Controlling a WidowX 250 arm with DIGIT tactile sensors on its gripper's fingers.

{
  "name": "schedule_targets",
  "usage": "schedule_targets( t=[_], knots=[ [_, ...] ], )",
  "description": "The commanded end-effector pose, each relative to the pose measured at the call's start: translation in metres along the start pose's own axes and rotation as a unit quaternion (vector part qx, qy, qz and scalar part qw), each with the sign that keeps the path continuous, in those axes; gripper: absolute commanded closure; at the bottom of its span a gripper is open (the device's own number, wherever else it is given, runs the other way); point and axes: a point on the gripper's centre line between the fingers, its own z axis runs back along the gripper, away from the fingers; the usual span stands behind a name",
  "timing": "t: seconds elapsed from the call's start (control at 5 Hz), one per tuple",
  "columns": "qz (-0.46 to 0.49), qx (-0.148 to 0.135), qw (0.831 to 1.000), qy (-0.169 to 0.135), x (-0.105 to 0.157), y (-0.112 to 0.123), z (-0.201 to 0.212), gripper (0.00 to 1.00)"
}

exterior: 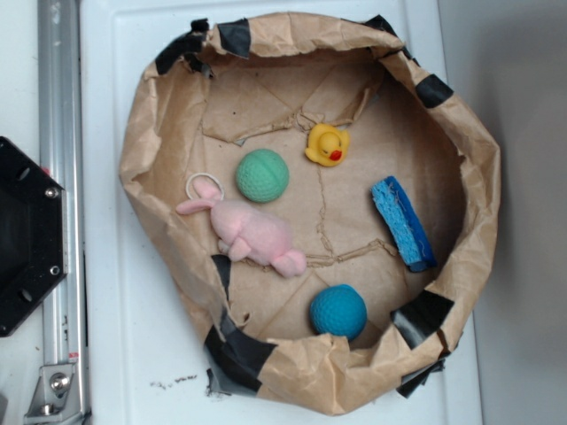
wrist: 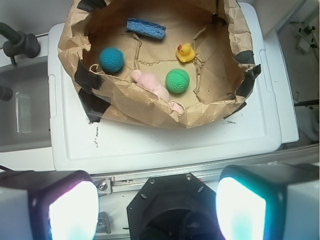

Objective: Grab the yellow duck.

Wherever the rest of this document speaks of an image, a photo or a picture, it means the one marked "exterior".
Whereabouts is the yellow rubber duck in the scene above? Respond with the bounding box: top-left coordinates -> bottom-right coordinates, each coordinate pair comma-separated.
305,123 -> 351,167

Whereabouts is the brown paper bag bin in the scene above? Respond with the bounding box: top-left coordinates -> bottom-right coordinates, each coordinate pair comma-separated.
120,12 -> 501,415

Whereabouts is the pink plush bunny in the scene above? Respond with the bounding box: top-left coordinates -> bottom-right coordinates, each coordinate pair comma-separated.
176,173 -> 307,278

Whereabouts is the green foam ball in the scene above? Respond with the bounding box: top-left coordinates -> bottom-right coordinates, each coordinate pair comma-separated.
236,149 -> 290,204

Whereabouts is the blue foam ball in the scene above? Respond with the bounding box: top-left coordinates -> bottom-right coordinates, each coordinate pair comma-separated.
309,284 -> 368,341

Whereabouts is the blue sponge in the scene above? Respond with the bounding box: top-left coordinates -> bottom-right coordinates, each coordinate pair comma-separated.
370,176 -> 437,273

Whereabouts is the white tray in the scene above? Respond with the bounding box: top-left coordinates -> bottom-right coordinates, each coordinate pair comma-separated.
80,1 -> 482,424

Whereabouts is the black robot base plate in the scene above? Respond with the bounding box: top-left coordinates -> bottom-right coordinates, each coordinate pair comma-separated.
1,137 -> 66,337

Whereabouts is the aluminium extrusion rail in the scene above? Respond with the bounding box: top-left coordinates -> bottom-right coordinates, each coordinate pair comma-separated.
24,1 -> 91,424

